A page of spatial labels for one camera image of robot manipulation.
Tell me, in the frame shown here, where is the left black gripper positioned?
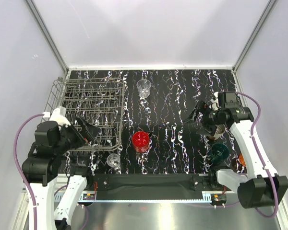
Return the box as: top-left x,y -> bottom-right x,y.
54,115 -> 101,155

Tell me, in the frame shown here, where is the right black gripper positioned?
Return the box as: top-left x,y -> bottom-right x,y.
182,100 -> 226,137

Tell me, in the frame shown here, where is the white steel tumbler brown band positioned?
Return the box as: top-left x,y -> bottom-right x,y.
207,125 -> 226,140

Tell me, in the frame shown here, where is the small clear plastic cup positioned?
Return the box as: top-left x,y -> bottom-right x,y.
107,153 -> 120,169

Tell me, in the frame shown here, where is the red plastic cup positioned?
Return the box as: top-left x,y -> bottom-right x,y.
132,131 -> 150,153

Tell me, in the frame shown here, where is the large clear plastic cup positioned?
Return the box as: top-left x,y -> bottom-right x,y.
136,79 -> 151,98

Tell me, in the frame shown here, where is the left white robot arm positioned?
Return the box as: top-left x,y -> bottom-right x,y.
21,116 -> 101,230

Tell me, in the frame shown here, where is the dark green mug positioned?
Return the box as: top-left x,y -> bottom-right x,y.
208,143 -> 229,165

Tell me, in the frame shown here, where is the orange translucent cup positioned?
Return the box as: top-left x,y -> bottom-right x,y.
238,154 -> 246,167

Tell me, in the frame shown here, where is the black marble pattern mat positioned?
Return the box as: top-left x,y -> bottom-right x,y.
68,69 -> 236,174

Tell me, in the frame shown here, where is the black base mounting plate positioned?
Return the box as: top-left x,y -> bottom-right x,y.
85,174 -> 231,201

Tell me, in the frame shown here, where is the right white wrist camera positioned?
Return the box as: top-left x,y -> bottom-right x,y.
209,92 -> 219,111

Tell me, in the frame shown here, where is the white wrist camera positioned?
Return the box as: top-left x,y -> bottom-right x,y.
42,106 -> 71,127
209,92 -> 219,111

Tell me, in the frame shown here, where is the grey wire dish rack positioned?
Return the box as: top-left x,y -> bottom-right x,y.
45,77 -> 125,151

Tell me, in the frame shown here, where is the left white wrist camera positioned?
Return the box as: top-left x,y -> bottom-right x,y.
42,106 -> 71,127

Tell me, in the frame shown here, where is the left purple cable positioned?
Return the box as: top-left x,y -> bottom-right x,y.
15,113 -> 45,230

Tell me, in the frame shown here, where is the purple cable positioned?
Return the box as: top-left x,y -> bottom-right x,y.
235,92 -> 279,218
15,113 -> 45,230

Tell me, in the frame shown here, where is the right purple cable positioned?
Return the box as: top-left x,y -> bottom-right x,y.
235,92 -> 279,218

